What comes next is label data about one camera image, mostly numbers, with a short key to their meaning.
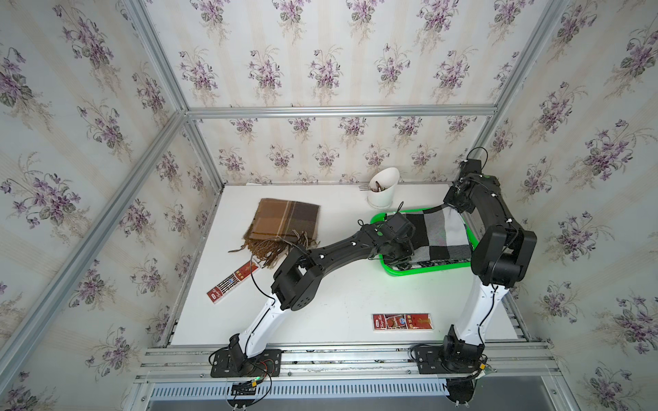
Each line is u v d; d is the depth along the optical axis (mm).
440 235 882
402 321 799
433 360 731
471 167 768
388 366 734
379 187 1067
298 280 529
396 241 735
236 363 635
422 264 860
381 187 1057
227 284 879
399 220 692
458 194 793
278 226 1012
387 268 840
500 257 530
